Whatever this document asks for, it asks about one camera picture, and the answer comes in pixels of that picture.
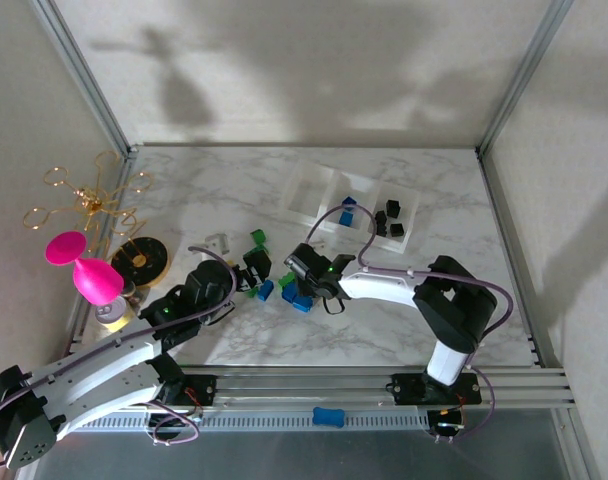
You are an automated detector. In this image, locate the small dark jar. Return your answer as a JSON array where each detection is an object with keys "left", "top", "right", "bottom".
[{"left": 121, "top": 279, "right": 143, "bottom": 306}]

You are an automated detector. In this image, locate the clear three-compartment container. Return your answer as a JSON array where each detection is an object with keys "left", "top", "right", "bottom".
[{"left": 282, "top": 158, "right": 421, "bottom": 255}]

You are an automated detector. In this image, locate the yellow tin can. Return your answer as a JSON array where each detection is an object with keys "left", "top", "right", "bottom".
[{"left": 94, "top": 298, "right": 136, "bottom": 335}]

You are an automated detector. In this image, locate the pink hourglass-shaped goblet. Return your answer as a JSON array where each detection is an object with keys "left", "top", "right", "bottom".
[{"left": 44, "top": 230, "right": 125, "bottom": 307}]

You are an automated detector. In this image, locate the blue bone-shaped object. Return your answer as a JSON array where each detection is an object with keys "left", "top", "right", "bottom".
[{"left": 312, "top": 407, "right": 345, "bottom": 430}]

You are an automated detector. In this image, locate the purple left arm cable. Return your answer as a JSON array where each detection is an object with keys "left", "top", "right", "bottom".
[{"left": 0, "top": 243, "right": 238, "bottom": 446}]

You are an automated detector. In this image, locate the left gripper's black cable loop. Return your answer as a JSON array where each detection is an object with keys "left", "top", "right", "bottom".
[{"left": 201, "top": 302, "right": 236, "bottom": 327}]

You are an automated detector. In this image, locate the gold wire rack black base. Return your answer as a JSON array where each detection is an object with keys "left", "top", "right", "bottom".
[{"left": 23, "top": 149, "right": 173, "bottom": 290}]

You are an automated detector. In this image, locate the aluminium front rail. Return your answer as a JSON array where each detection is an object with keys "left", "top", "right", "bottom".
[{"left": 31, "top": 364, "right": 578, "bottom": 407}]

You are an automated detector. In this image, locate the slotted grey cable duct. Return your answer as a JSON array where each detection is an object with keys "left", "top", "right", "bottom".
[{"left": 66, "top": 408, "right": 435, "bottom": 432}]

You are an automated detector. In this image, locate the aluminium frame back rail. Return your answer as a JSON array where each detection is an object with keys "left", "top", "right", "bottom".
[{"left": 132, "top": 141, "right": 481, "bottom": 150}]

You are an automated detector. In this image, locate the aluminium frame post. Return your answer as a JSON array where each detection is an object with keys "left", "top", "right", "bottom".
[
  {"left": 28, "top": 0, "right": 140, "bottom": 159},
  {"left": 475, "top": 0, "right": 578, "bottom": 157}
]

